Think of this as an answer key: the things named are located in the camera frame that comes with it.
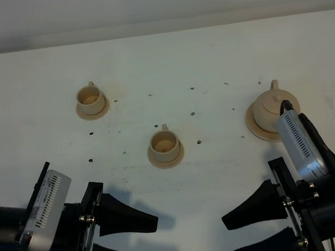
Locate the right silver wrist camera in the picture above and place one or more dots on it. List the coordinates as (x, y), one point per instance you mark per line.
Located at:
(304, 154)

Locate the beige teacup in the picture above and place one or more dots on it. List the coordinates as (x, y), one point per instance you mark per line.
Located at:
(164, 145)
(90, 100)

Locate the beige teapot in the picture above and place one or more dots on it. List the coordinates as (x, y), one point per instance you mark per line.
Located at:
(267, 107)

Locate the beige teapot saucer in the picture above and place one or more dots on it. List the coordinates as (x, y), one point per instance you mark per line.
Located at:
(258, 131)

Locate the far beige teacup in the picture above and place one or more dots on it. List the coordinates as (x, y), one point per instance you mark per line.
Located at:
(90, 100)

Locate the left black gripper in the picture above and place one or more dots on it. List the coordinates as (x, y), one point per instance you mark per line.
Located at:
(114, 217)

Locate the near beige saucer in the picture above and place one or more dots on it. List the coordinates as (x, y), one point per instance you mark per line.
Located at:
(166, 165)

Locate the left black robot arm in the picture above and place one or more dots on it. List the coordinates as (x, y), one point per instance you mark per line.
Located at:
(10, 219)

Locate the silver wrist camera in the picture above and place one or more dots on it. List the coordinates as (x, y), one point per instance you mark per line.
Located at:
(46, 212)
(304, 154)

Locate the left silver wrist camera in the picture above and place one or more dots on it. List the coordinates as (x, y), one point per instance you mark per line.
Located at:
(46, 212)

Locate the far beige saucer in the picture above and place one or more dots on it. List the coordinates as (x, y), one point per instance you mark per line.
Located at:
(82, 113)

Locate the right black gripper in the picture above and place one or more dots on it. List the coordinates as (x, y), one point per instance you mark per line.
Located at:
(314, 203)

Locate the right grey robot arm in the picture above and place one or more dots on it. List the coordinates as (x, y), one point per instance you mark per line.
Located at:
(309, 202)

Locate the near beige teacup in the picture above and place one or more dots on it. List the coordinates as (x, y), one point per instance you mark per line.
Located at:
(164, 145)

